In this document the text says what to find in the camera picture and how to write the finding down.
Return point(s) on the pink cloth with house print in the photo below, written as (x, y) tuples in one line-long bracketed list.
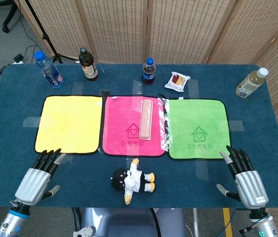
[(121, 113)]

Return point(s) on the green cloth with house print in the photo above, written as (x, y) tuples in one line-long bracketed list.
[(198, 116)]

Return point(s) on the pale drink bottle white cap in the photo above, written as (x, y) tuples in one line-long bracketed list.
[(248, 85)]

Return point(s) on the cola bottle blue cap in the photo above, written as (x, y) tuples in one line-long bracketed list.
[(149, 74)]

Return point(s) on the black plush toy white coat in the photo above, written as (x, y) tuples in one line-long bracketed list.
[(134, 180)]

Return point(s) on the wicker folding screen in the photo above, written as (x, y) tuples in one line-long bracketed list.
[(119, 29)]

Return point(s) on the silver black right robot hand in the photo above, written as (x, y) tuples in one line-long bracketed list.
[(251, 187)]

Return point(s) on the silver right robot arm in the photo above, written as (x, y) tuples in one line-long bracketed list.
[(264, 225)]

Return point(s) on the black office chair base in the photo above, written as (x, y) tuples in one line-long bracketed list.
[(9, 18)]

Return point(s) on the black tripod stand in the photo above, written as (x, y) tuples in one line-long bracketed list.
[(45, 37)]

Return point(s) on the clear water bottle blue cap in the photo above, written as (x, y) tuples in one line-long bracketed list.
[(51, 72)]

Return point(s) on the pink rectangular case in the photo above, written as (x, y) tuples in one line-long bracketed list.
[(146, 121)]

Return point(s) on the grey robot torso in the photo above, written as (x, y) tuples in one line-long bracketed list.
[(119, 222)]

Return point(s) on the blue carpet table cover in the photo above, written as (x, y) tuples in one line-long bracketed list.
[(13, 111)]

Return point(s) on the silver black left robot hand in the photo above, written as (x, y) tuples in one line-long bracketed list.
[(31, 182)]

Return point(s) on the brown tea bottle dark cap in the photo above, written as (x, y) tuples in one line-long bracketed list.
[(89, 66)]

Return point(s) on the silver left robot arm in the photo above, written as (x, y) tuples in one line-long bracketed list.
[(10, 222)]

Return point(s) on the white snack packet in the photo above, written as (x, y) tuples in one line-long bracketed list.
[(177, 82)]

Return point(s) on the yellow cloth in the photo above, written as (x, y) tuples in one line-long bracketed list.
[(67, 123)]

